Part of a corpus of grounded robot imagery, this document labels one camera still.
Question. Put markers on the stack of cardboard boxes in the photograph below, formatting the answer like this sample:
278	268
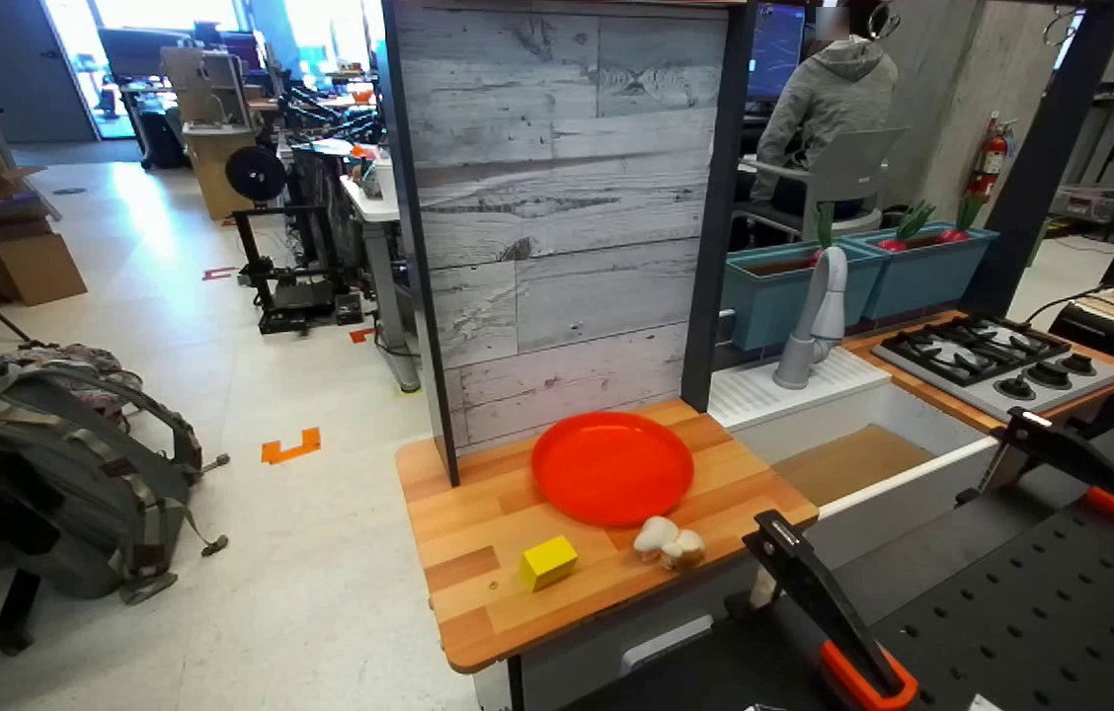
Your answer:
14	257

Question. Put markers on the white toy mushrooms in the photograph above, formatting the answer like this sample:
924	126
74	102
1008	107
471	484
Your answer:
661	538

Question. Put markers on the red fire extinguisher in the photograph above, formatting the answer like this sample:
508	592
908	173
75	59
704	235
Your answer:
990	163

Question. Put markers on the toy radish with green leaves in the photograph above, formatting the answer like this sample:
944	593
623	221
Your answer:
825	225
913	222
964	217

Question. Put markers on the monitor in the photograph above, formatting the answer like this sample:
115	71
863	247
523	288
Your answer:
774	49

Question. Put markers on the black stove knob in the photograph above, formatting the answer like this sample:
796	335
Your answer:
1078	363
1049	374
1015	387

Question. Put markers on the grey chair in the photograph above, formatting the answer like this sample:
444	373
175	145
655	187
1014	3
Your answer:
848	168

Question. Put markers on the wooden cabinet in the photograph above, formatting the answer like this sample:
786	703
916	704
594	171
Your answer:
211	148

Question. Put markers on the toy kitchen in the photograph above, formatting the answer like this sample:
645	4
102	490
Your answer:
557	197

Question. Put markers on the orange plastic plate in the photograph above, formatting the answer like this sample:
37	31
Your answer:
611	469

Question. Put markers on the black stove burner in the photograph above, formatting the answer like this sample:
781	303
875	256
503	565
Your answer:
1011	338
937	357

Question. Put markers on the black 3d printer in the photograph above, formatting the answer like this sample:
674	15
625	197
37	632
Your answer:
285	291

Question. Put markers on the teal planter box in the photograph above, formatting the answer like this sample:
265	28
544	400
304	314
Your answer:
922	276
774	296

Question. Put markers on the yellow block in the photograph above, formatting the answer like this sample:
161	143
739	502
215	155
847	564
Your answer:
547	563

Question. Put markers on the white desk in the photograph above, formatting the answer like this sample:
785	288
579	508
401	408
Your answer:
374	202

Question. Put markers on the grey toy faucet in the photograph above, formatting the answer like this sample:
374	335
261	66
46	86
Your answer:
824	306

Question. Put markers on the person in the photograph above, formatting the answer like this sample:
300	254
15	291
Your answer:
829	99

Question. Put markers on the grey backpack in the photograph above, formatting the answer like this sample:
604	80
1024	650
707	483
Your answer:
73	484

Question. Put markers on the white toy sink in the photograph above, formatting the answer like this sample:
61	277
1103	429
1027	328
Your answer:
873	474

